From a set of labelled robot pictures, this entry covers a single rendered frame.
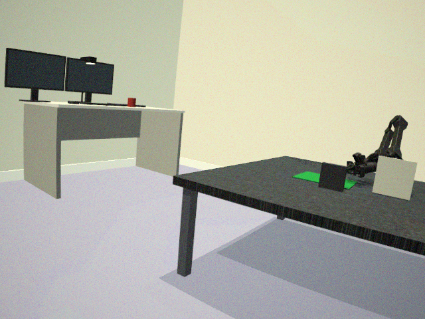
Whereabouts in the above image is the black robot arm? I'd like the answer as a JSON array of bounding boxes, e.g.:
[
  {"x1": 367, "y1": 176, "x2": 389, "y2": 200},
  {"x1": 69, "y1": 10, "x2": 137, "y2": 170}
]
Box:
[{"x1": 352, "y1": 115, "x2": 408, "y2": 173}]

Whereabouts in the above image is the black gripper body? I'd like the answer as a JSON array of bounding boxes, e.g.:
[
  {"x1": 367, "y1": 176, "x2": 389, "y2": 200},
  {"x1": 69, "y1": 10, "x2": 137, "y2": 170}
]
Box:
[{"x1": 347, "y1": 161, "x2": 370, "y2": 177}]

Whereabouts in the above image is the green circuit board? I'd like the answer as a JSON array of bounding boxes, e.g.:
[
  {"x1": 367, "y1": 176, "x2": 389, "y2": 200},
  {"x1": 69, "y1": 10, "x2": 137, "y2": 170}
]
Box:
[{"x1": 293, "y1": 171, "x2": 358, "y2": 190}]

